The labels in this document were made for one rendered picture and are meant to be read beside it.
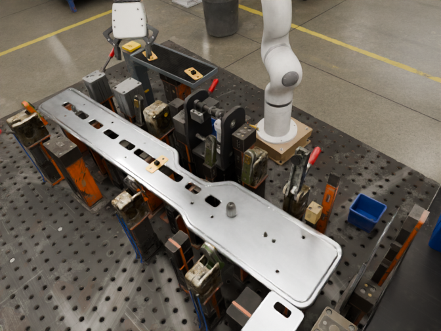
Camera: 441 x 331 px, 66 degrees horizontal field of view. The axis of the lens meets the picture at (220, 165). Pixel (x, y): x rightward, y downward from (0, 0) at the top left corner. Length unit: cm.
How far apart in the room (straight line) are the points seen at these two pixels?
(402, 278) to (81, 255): 110
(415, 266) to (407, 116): 227
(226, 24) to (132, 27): 303
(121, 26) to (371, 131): 224
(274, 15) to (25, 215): 130
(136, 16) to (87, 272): 91
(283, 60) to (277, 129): 36
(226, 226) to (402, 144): 209
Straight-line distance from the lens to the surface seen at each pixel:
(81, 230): 153
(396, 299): 96
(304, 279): 95
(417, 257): 103
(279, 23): 127
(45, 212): 166
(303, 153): 93
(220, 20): 407
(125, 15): 113
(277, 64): 131
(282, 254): 98
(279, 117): 150
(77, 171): 143
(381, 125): 302
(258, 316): 91
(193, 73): 132
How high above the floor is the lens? 186
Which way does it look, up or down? 47 degrees down
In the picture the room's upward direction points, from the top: 6 degrees counter-clockwise
